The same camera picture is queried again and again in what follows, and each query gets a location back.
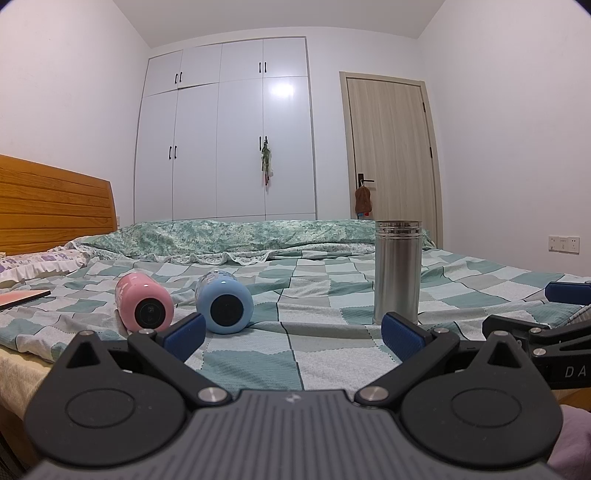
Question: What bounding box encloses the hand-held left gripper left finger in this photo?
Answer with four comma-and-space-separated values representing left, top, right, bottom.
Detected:
54, 312, 232, 409

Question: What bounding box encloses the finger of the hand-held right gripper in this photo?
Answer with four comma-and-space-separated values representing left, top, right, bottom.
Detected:
544, 281, 591, 306
482, 307, 591, 359

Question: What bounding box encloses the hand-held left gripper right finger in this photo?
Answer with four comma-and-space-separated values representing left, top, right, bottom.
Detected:
353, 312, 539, 410

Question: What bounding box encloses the light blue bottle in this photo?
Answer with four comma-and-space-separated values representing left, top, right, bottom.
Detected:
193, 270, 255, 334

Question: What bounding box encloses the pink bottle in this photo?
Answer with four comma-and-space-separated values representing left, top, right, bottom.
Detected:
115, 272, 175, 334

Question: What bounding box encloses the stainless steel thermos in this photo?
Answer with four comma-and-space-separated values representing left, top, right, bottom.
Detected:
372, 220, 424, 326

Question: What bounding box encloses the pale purple cloth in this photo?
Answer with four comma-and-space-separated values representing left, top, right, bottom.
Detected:
549, 405, 591, 480

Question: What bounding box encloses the green checkered bed sheet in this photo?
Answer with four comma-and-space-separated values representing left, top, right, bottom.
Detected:
0, 246, 591, 394

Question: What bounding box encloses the green floral quilt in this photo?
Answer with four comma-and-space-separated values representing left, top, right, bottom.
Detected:
82, 219, 437, 267

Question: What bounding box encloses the brown hanging cloth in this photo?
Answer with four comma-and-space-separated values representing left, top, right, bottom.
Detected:
354, 182, 373, 219

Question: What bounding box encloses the pink flat book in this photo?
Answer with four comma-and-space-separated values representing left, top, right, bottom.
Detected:
0, 289, 52, 313

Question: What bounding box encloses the purple floral pillow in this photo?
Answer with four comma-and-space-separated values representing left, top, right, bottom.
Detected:
0, 235, 94, 283

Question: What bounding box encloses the beige mattress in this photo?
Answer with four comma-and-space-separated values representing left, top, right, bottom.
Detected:
0, 345, 56, 467

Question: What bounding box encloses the wooden headboard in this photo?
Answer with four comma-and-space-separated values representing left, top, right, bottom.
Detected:
0, 154, 116, 256

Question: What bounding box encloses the light wooden door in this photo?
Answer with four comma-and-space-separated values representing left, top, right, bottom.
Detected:
339, 71, 445, 250

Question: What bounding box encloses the green hanging ornament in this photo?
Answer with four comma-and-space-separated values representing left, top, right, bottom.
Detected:
260, 142, 275, 188

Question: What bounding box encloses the white wardrobe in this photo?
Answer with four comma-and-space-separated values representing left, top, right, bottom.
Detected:
133, 36, 319, 225

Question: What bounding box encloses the white wall socket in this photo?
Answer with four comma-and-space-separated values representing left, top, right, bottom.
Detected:
548, 235, 581, 254

